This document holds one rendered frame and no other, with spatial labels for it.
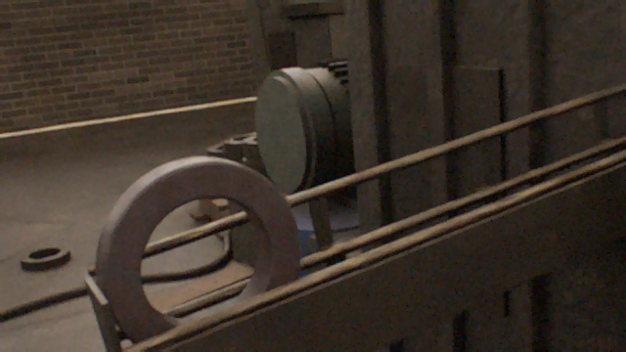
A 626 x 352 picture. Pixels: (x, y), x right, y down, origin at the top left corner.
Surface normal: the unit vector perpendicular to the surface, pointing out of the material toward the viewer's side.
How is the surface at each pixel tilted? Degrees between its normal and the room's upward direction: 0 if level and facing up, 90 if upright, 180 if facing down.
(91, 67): 90
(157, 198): 90
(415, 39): 90
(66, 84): 90
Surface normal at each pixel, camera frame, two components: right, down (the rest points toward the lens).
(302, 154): -0.89, 0.18
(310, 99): 0.32, -0.43
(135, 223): 0.45, 0.16
